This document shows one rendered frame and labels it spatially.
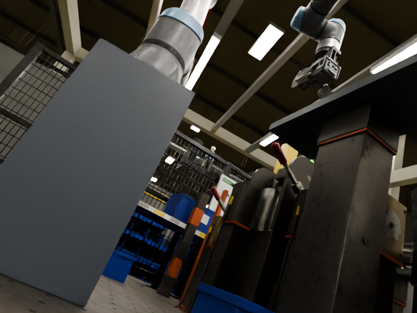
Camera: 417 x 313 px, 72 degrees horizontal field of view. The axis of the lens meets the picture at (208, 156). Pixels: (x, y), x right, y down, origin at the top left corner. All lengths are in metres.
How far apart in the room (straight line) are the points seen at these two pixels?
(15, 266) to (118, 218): 0.14
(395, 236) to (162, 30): 0.64
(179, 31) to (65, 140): 0.35
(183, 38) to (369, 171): 0.46
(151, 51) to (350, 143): 0.42
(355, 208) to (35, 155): 0.47
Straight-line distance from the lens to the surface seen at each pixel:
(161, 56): 0.64
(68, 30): 5.05
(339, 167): 0.50
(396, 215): 0.69
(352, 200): 0.45
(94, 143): 0.50
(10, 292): 0.42
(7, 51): 3.16
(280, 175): 0.82
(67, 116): 0.52
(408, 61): 0.51
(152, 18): 3.84
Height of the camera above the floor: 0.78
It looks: 24 degrees up
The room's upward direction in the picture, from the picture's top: 24 degrees clockwise
